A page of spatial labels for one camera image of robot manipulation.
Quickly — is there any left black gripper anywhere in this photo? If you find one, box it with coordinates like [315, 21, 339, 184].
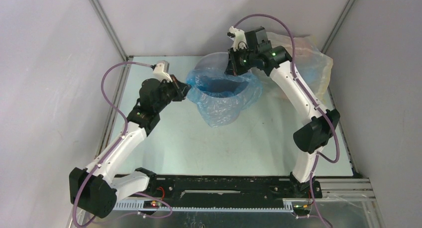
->
[154, 75, 191, 113]

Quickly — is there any grey plastic trash bin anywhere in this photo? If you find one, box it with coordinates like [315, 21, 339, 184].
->
[187, 52, 247, 127]

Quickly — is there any blue plastic trash bag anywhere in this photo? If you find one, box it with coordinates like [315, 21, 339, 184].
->
[186, 67, 263, 127]

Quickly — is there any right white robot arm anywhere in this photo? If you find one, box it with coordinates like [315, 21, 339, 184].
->
[225, 26, 340, 197]

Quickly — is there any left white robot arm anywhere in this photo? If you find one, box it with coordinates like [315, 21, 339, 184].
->
[69, 75, 191, 218]

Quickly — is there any clear full trash bag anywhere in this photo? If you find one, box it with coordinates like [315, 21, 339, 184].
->
[252, 36, 333, 103]

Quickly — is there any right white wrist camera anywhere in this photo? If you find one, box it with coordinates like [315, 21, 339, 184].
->
[227, 26, 247, 51]

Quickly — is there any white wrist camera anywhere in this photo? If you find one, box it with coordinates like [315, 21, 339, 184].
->
[152, 60, 173, 83]
[227, 26, 247, 51]

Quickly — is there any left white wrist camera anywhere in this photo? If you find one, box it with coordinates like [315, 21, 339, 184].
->
[152, 60, 173, 83]

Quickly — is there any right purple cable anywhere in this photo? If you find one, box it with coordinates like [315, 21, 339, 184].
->
[233, 14, 341, 228]

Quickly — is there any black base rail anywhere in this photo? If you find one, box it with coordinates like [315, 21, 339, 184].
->
[136, 168, 322, 211]

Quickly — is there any left aluminium frame post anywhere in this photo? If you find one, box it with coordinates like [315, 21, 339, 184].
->
[82, 0, 129, 63]

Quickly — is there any aluminium frame post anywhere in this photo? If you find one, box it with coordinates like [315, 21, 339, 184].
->
[321, 0, 357, 54]
[82, 0, 129, 63]

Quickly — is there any grey toothed cable duct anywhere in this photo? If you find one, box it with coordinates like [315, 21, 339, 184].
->
[115, 200, 312, 215]

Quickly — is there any right aluminium frame post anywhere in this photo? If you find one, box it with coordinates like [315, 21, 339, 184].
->
[321, 0, 357, 54]

